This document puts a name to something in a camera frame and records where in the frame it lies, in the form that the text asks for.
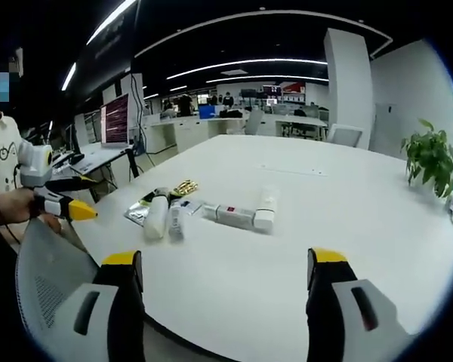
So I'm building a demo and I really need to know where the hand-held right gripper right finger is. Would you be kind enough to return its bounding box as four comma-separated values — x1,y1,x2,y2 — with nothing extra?
305,247,417,362

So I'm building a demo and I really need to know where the person's white printed shirt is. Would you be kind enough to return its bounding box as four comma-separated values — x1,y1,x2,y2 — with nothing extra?
0,107,25,195

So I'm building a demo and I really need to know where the white red-label skincare box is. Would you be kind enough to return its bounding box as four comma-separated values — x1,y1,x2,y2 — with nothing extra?
201,202,258,232

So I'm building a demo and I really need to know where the grey mesh office chair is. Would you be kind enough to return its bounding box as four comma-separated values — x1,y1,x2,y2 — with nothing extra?
14,215,100,342

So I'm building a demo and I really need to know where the white blue skincare box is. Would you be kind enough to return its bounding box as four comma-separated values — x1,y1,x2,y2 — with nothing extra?
180,199,204,216

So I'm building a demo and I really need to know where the cream skincare bottle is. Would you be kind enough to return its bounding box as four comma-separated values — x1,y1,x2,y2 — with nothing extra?
143,195,170,241

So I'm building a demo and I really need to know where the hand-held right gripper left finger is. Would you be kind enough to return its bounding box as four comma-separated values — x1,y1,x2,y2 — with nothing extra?
47,250,146,362

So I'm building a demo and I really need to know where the white skincare bottle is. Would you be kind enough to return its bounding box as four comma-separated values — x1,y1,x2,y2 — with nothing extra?
254,186,281,235

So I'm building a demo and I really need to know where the long white counter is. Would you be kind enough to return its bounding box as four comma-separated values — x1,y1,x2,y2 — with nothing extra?
143,114,252,152

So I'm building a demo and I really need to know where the white side desk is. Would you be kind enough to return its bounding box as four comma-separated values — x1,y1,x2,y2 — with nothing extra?
51,140,140,201

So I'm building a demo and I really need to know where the gold skincare packet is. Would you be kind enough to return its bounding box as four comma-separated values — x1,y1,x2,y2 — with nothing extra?
171,179,199,198

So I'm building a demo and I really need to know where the person's left hand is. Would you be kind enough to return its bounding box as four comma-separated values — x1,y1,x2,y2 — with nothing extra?
0,186,63,233

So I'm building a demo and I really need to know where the computer monitor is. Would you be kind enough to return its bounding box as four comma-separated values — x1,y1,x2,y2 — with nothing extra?
99,93,131,149

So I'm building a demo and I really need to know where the green potted plant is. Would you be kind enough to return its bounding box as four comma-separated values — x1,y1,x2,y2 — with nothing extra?
399,118,453,200

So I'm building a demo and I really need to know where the silver skincare sachet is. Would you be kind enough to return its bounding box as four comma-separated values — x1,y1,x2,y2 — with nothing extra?
123,198,153,226

